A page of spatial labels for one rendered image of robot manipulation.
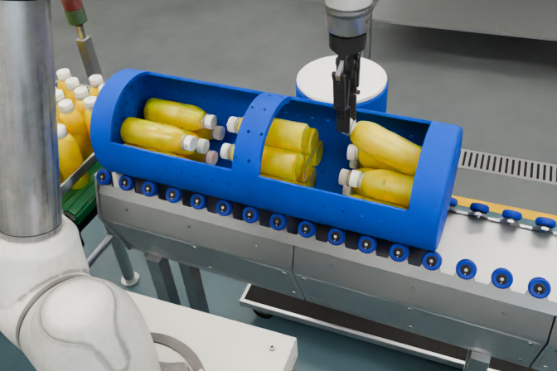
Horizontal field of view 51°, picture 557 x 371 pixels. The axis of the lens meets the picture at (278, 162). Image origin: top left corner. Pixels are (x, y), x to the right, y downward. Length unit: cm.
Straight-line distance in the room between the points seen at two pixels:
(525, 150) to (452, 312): 199
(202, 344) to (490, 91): 292
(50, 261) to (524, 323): 99
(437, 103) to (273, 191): 238
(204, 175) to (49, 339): 63
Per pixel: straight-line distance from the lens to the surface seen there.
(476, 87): 377
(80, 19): 206
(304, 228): 140
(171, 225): 161
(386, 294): 144
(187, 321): 117
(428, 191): 120
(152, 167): 146
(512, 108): 363
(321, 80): 180
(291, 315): 226
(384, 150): 128
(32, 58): 87
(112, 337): 88
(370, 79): 180
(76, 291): 91
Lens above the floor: 198
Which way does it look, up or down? 40 degrees down
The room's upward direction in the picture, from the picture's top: 5 degrees counter-clockwise
